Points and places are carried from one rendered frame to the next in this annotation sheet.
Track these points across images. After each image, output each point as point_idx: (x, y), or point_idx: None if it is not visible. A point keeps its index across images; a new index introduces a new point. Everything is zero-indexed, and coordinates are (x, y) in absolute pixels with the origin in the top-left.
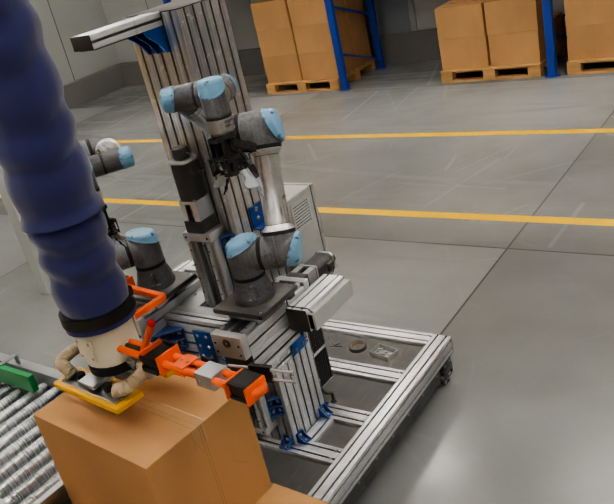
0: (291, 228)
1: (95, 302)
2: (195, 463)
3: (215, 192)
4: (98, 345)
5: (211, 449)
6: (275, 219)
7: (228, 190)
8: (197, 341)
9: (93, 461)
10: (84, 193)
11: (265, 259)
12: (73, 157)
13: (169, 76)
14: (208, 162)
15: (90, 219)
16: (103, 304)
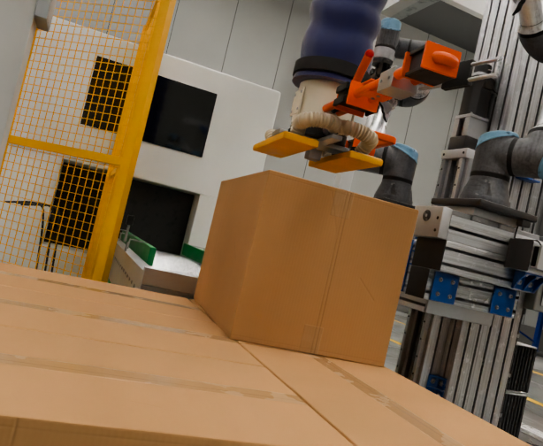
0: None
1: (332, 42)
2: (320, 227)
3: (495, 119)
4: (309, 94)
5: (346, 234)
6: None
7: (510, 117)
8: None
9: (233, 205)
10: None
11: (517, 151)
12: None
13: (508, 5)
14: (504, 86)
15: None
16: (338, 48)
